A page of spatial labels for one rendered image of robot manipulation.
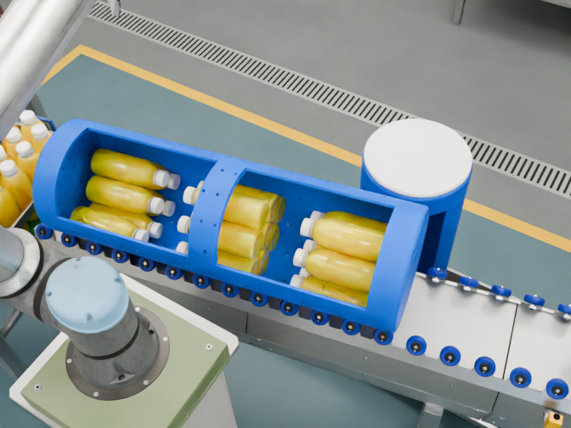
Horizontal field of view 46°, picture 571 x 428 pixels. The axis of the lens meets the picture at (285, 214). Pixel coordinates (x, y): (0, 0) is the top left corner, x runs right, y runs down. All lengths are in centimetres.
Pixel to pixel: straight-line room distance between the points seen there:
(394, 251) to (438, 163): 48
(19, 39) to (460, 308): 117
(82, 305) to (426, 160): 101
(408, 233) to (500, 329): 39
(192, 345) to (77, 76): 277
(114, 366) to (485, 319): 86
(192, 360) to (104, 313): 24
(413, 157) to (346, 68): 194
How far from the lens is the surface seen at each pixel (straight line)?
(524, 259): 294
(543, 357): 163
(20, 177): 186
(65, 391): 129
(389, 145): 180
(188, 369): 125
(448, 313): 163
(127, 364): 121
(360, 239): 141
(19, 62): 81
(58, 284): 111
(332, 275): 144
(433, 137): 183
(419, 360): 157
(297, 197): 163
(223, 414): 152
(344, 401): 252
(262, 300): 158
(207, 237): 144
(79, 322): 109
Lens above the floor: 231
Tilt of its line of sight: 51 degrees down
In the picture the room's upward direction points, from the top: 4 degrees counter-clockwise
